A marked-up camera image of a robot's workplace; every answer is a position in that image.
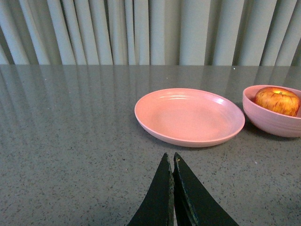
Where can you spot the pink plate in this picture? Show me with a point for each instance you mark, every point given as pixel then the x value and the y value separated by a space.
pixel 189 117

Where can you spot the pink bowl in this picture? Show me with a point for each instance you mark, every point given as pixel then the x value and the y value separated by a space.
pixel 269 121

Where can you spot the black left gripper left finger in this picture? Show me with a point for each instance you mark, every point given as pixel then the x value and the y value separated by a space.
pixel 157 208

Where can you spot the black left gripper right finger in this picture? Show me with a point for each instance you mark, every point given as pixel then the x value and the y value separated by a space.
pixel 194 205

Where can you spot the red yellow apple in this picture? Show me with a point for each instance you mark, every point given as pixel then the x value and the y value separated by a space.
pixel 278 100

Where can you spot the grey pleated curtain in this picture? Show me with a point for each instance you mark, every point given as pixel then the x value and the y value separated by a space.
pixel 150 32

